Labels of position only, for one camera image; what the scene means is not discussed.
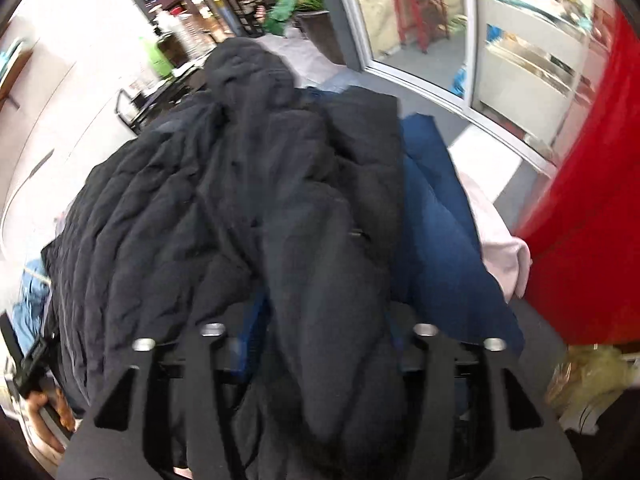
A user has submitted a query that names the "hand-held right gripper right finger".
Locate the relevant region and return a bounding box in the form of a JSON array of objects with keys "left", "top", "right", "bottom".
[{"left": 389, "top": 304, "right": 584, "bottom": 480}]

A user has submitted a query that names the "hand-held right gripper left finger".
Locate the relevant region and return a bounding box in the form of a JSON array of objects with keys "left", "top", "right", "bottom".
[{"left": 56, "top": 304, "right": 268, "bottom": 480}]

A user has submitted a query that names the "black puffer jacket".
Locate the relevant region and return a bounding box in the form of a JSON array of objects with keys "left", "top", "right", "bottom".
[{"left": 40, "top": 37, "right": 406, "bottom": 480}]

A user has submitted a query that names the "person's left hand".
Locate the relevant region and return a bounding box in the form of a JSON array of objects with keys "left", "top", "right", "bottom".
[{"left": 24, "top": 390, "right": 73, "bottom": 455}]

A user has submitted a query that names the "light blue cloth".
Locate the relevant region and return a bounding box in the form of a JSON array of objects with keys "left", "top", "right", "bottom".
[{"left": 10, "top": 259, "right": 57, "bottom": 333}]

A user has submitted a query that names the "dark blue blanket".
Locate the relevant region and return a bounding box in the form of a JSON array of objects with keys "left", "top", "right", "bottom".
[{"left": 300, "top": 85, "right": 526, "bottom": 356}]

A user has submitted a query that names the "pink bed sheet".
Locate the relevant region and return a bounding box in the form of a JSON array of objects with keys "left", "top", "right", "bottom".
[{"left": 260, "top": 35, "right": 532, "bottom": 303}]

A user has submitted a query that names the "yellowish plastic bag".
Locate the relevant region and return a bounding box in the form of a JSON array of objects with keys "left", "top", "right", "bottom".
[{"left": 545, "top": 345, "right": 640, "bottom": 433}]

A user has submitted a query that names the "black metal cart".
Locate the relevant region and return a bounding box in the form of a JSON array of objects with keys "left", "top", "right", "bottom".
[{"left": 116, "top": 62, "right": 208, "bottom": 133}]

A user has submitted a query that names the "glass sliding door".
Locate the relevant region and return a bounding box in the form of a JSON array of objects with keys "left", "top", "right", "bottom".
[{"left": 327, "top": 0, "right": 618, "bottom": 176}]

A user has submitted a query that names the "green plastic bottle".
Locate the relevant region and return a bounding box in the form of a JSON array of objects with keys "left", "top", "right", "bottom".
[{"left": 144, "top": 36, "right": 175, "bottom": 81}]

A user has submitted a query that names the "black plant pot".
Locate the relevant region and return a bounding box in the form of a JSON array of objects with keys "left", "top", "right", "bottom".
[{"left": 297, "top": 9, "right": 348, "bottom": 66}]

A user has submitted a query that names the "red ladder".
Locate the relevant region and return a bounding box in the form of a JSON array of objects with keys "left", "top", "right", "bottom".
[{"left": 387, "top": 0, "right": 450, "bottom": 53}]

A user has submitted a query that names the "green leafy plant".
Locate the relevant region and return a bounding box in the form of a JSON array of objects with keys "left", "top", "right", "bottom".
[{"left": 262, "top": 0, "right": 326, "bottom": 36}]

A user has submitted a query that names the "dark wooden wall shelf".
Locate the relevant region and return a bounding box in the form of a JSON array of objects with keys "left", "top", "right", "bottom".
[{"left": 0, "top": 35, "right": 42, "bottom": 111}]

